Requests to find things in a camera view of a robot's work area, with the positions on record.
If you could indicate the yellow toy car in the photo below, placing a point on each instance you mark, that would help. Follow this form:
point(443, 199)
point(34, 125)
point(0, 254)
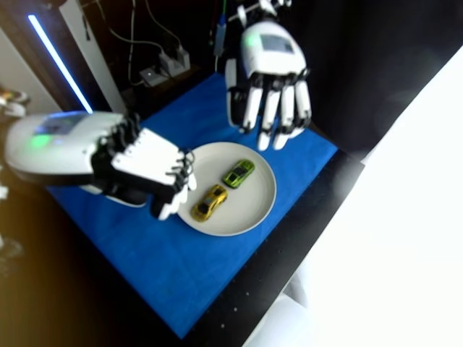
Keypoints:
point(210, 202)

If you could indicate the green toy car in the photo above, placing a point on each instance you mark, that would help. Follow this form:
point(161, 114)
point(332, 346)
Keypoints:
point(238, 174)

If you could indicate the white round plate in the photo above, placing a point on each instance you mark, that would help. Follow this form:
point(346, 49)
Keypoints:
point(249, 209)

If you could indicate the blue-white light strip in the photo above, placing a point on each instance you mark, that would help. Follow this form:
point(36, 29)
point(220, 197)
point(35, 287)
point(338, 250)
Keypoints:
point(59, 63)

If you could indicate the white upright panel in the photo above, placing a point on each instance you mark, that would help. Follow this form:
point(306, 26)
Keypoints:
point(96, 61)

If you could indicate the grey power box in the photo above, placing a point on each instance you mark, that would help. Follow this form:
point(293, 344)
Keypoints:
point(153, 76)

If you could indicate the white power adapter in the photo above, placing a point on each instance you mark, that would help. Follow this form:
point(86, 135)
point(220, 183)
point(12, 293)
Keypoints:
point(175, 61)

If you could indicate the blue table cloth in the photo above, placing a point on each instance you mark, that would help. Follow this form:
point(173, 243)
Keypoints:
point(162, 264)

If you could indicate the blue-white hanging connector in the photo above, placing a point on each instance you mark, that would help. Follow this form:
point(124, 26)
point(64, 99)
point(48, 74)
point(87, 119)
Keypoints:
point(220, 39)

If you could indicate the black curtain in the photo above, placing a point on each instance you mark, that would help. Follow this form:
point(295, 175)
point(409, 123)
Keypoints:
point(372, 54)

